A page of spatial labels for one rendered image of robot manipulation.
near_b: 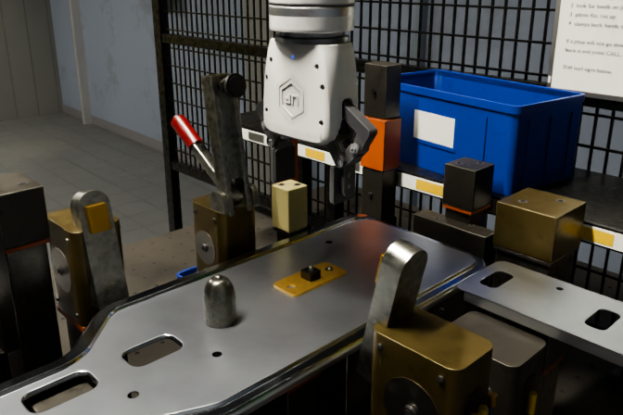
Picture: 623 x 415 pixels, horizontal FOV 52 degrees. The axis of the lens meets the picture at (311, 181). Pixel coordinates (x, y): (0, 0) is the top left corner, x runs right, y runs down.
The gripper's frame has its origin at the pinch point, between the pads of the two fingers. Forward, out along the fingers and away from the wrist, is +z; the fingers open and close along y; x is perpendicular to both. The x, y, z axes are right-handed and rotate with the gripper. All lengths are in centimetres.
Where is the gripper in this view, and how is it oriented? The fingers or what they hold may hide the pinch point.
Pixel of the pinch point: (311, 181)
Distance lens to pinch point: 68.1
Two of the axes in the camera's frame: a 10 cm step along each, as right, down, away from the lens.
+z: 0.0, 9.5, 3.2
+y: 6.9, 2.3, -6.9
